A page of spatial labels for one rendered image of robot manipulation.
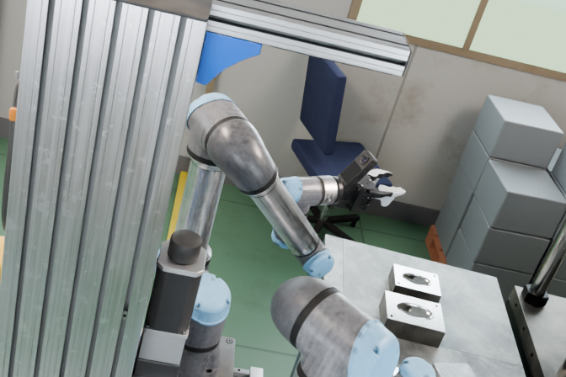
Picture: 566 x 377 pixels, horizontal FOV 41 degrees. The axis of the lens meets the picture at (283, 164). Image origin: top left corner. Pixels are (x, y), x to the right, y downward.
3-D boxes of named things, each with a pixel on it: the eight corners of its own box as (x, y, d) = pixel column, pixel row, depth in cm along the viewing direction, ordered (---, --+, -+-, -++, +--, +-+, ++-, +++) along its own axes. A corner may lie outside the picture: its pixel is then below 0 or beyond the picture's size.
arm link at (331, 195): (316, 169, 195) (329, 191, 189) (330, 169, 197) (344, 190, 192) (306, 191, 199) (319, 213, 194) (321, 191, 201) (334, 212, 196)
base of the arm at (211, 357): (155, 378, 180) (162, 347, 175) (162, 334, 193) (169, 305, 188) (217, 389, 182) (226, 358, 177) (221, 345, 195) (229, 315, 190)
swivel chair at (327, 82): (360, 216, 474) (414, 66, 426) (367, 272, 424) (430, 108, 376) (266, 195, 468) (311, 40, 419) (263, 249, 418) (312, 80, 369)
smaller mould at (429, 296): (390, 298, 272) (395, 284, 269) (387, 276, 283) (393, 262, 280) (435, 309, 273) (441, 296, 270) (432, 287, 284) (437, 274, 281)
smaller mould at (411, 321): (381, 334, 253) (387, 318, 250) (378, 305, 266) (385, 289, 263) (438, 348, 254) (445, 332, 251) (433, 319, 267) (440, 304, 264)
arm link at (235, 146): (264, 135, 153) (348, 262, 186) (242, 108, 161) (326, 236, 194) (216, 169, 152) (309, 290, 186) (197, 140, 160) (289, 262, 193)
